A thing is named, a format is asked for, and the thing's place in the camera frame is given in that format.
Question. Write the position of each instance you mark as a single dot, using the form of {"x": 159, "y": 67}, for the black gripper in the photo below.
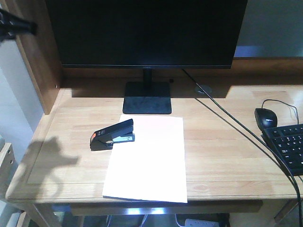
{"x": 11, "y": 26}

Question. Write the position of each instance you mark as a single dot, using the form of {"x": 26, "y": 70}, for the black stapler with orange button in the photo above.
{"x": 105, "y": 138}

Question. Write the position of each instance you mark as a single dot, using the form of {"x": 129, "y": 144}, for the white paper sheet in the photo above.
{"x": 152, "y": 168}

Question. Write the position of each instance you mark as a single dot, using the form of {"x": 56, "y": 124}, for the wooden desk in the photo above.
{"x": 226, "y": 168}

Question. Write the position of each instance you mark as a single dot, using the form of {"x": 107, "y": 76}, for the black computer monitor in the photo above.
{"x": 146, "y": 34}

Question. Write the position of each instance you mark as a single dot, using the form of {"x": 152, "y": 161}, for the black computer mouse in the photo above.
{"x": 265, "y": 118}

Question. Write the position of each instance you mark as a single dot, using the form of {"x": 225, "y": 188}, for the black keyboard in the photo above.
{"x": 287, "y": 143}

